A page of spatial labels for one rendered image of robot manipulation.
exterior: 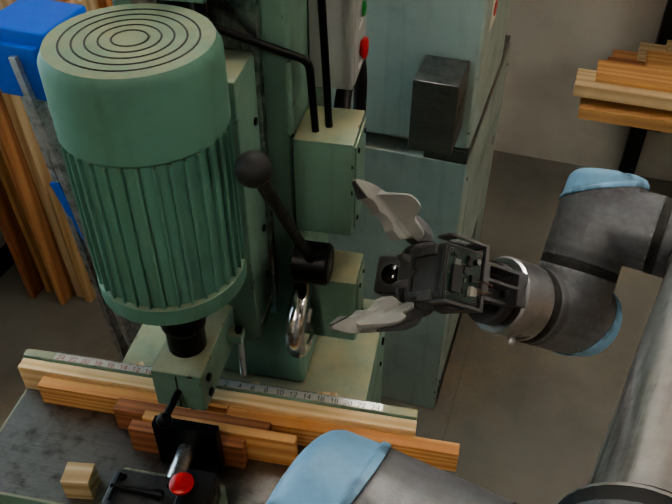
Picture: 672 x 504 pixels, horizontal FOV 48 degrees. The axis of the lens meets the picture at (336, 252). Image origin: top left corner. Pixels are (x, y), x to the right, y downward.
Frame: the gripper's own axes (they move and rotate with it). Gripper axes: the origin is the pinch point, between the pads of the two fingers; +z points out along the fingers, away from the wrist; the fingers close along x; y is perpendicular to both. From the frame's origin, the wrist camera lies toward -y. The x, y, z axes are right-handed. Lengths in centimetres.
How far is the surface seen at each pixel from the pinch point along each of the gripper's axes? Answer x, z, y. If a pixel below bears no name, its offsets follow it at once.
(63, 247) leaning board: -23, -13, -190
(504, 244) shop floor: -56, -156, -138
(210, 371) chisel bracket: 12.8, -2.6, -30.9
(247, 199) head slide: -8.5, 1.2, -20.9
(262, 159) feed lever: -5.3, 11.5, 3.8
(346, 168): -15.3, -9.8, -16.8
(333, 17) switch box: -32.7, -2.6, -14.0
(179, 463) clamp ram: 25.1, -1.9, -33.5
